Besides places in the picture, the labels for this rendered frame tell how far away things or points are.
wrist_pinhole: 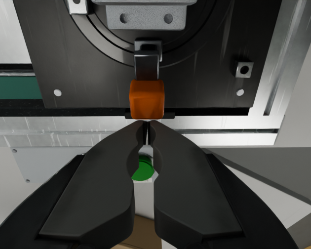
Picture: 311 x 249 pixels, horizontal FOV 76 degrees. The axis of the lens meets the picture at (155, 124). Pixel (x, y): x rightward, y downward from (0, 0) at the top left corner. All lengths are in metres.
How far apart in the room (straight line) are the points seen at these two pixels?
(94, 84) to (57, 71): 0.04
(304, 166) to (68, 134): 1.87
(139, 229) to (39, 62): 0.42
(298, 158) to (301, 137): 1.43
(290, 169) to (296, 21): 1.74
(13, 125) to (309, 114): 0.47
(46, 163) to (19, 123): 0.07
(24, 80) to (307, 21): 0.31
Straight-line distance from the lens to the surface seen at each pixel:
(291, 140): 0.47
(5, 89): 0.30
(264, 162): 1.79
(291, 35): 0.27
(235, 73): 0.22
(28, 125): 0.30
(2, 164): 0.53
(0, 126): 0.32
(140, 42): 0.18
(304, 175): 2.07
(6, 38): 0.32
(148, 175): 0.29
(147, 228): 0.54
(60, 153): 0.30
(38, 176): 0.35
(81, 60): 0.22
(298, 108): 0.44
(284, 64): 0.27
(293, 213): 0.65
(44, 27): 0.23
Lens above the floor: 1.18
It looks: 60 degrees down
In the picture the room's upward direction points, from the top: 178 degrees clockwise
